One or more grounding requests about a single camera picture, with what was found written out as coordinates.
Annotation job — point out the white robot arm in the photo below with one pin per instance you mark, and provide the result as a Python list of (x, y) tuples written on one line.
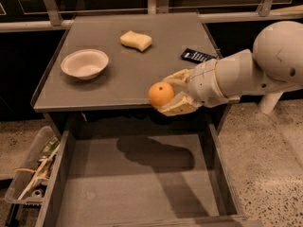
[(273, 65)]

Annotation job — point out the white paper bowl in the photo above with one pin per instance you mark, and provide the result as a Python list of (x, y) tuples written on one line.
[(85, 64)]

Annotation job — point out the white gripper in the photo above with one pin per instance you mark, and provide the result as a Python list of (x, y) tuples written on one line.
[(204, 83)]

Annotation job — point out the yellow sponge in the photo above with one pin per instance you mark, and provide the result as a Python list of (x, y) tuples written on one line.
[(136, 40)]

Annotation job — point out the orange fruit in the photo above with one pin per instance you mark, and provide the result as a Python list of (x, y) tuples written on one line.
[(160, 94)]

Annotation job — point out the metal railing frame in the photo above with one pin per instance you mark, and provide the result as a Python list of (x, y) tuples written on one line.
[(26, 15)]

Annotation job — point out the grey counter cabinet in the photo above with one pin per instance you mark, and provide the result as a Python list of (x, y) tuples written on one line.
[(127, 78)]

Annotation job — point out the grey open top drawer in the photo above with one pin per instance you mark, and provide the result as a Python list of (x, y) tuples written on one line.
[(137, 174)]

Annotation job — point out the dark blue snack packet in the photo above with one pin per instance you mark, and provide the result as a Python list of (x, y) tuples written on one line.
[(195, 56)]

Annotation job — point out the clear plastic storage bin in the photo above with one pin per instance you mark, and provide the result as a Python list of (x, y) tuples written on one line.
[(31, 179)]

